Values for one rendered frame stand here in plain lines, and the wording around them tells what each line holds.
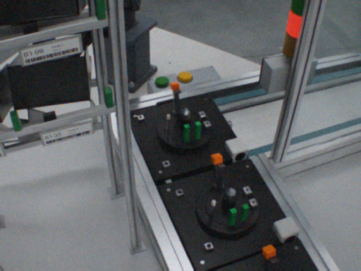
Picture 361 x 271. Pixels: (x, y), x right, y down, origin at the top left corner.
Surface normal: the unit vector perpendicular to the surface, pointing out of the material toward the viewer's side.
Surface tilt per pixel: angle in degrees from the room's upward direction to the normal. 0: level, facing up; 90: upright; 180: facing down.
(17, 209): 0
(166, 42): 0
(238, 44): 0
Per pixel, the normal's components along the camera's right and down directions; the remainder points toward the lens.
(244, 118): 0.02, -0.70
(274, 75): 0.36, 0.68
